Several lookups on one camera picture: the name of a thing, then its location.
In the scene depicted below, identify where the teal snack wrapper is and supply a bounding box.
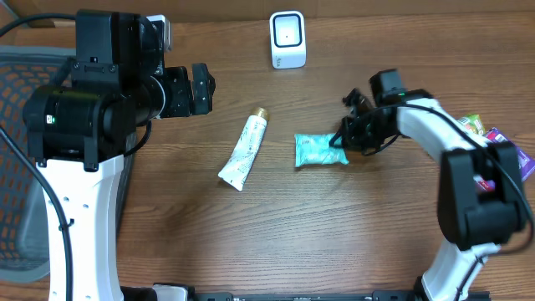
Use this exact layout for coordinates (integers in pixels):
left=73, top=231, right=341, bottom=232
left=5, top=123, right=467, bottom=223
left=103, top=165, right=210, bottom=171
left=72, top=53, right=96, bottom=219
left=294, top=134, right=349, bottom=167

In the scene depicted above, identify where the white tube gold cap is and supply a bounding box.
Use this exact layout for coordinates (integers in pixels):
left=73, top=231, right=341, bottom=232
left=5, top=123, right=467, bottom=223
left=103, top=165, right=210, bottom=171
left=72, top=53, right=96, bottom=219
left=218, top=107, right=269, bottom=191

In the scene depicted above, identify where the green juice pouch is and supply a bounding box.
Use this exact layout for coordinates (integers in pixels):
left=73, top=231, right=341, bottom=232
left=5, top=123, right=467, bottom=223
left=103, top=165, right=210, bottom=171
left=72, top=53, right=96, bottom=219
left=458, top=114, right=487, bottom=135

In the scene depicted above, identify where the purple pad package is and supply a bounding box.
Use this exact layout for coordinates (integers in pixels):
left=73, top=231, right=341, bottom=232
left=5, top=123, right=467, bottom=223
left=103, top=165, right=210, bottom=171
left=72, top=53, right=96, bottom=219
left=474, top=128, right=534, bottom=192

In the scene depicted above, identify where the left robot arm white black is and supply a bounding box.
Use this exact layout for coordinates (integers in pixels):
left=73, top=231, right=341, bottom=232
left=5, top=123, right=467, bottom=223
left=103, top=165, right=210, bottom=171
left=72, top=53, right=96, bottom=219
left=23, top=10, right=216, bottom=300

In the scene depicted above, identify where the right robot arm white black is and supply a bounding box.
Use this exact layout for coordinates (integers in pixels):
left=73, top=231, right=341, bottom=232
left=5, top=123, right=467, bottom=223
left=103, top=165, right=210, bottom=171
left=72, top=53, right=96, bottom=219
left=329, top=69, right=534, bottom=300

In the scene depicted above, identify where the white barcode scanner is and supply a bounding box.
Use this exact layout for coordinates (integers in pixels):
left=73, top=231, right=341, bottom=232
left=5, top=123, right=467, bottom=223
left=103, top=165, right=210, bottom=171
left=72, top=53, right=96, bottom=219
left=269, top=10, right=307, bottom=69

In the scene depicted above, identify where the black mesh basket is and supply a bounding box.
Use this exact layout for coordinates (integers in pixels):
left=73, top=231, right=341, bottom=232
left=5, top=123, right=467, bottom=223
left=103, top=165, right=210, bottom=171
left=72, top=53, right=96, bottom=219
left=0, top=44, right=135, bottom=284

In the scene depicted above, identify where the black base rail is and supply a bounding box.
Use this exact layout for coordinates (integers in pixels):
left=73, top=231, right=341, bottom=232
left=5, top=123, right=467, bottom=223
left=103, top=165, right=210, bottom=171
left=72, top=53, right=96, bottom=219
left=179, top=289, right=492, bottom=301

